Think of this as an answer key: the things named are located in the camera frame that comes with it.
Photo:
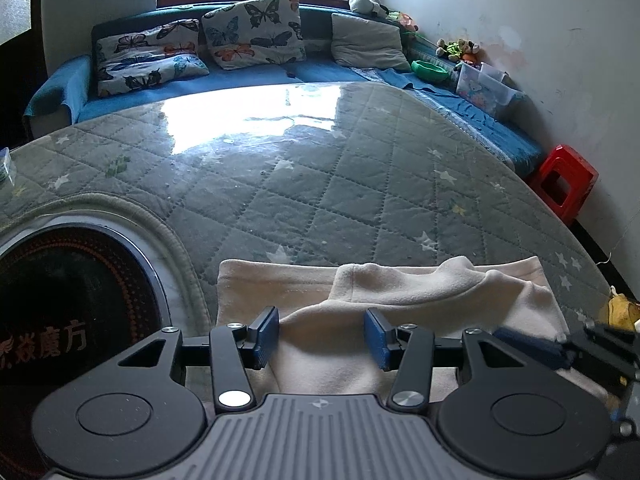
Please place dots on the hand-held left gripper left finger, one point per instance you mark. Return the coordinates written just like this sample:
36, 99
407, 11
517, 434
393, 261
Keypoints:
265, 336

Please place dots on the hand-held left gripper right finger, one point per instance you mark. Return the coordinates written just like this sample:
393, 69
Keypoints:
377, 338

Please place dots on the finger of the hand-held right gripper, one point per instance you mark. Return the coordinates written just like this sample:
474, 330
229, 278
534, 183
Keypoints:
540, 350

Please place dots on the cream shirt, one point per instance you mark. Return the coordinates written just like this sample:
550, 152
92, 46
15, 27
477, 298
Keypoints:
325, 345

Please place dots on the yellow object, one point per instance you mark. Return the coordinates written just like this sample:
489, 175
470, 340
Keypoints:
622, 310

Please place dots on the grey quilted table cover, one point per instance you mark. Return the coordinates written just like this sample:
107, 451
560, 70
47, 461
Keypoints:
325, 185

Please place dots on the red plastic stool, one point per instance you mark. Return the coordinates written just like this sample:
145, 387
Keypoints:
562, 180

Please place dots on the round black table cooktop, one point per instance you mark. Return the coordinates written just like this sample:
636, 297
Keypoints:
60, 300

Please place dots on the clear plastic storage box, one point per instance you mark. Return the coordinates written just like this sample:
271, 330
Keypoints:
485, 90

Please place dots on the blue sofa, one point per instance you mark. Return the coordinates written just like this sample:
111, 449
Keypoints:
310, 67

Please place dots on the green plastic basin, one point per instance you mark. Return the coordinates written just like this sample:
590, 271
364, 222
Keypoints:
430, 71

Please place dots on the grey pillow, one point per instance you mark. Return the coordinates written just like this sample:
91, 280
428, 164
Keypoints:
367, 42

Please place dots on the long butterfly print pillow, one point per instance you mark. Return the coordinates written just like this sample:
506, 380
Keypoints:
150, 60

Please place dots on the small plush toys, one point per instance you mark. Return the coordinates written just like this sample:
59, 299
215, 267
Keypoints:
457, 50

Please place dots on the square butterfly print pillow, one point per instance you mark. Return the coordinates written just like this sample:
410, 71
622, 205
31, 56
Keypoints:
255, 30

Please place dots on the small clear plastic packet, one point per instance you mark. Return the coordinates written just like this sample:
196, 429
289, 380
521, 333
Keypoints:
5, 165

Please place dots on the green and orange plush toy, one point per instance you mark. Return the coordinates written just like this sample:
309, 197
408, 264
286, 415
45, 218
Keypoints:
402, 21

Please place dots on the panda plush toy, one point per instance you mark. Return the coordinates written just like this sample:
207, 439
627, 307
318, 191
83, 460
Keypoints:
367, 4

